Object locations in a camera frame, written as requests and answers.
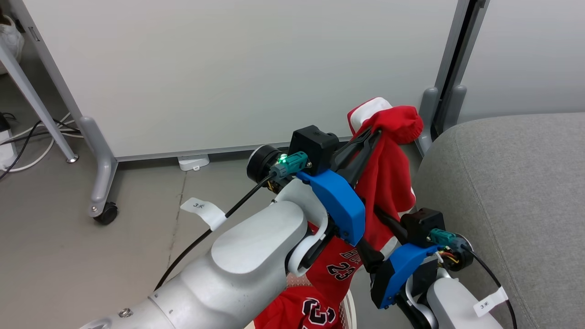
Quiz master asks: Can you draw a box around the teal cable connector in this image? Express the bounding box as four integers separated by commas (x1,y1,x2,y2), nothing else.
270,152,313,180
429,228,457,246

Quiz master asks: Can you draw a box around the narrow white partition panel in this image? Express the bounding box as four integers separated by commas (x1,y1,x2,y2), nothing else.
432,0,585,140

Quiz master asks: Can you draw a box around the grey metal table leg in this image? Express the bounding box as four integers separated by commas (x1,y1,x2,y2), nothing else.
0,43,80,164

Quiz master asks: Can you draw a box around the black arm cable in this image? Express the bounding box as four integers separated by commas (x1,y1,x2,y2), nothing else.
461,244,518,329
154,174,277,292

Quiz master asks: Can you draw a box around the white paper cable tag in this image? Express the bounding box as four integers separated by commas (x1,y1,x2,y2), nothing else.
473,286,509,318
180,197,228,232

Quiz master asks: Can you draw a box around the grey fabric sofa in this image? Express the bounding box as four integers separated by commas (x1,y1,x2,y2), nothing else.
414,112,585,329

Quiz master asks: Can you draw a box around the white power strip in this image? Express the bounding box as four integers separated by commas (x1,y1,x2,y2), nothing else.
0,130,17,170

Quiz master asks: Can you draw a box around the white floor cable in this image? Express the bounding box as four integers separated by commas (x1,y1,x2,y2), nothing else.
0,112,84,173

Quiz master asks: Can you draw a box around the white plastic bag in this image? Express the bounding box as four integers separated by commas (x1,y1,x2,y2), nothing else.
0,15,25,76

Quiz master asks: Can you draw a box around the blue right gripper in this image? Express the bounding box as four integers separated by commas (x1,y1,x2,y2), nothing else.
356,207,440,310

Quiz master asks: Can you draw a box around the small white plastic box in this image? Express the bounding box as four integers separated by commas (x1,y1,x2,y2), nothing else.
177,154,211,172

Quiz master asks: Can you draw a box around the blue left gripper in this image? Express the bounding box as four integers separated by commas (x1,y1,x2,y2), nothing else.
296,127,383,246

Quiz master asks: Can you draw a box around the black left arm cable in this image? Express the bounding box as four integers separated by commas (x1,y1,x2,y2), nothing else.
154,174,277,292

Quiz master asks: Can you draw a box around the black caster wheel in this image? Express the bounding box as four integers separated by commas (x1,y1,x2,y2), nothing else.
94,202,119,225

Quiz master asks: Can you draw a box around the red basketball jersey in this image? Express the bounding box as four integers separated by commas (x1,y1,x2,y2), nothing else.
254,97,425,329

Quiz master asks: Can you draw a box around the cream plastic laundry basket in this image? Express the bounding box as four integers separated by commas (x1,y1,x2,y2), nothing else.
340,289,359,329

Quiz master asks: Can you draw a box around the black floor cable bundle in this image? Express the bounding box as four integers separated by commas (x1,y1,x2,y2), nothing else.
0,112,82,181

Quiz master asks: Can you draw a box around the wide white partition panel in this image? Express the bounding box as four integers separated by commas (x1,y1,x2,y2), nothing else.
8,0,471,218

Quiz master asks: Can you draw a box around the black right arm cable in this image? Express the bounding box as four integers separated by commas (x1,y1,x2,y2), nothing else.
461,244,518,329

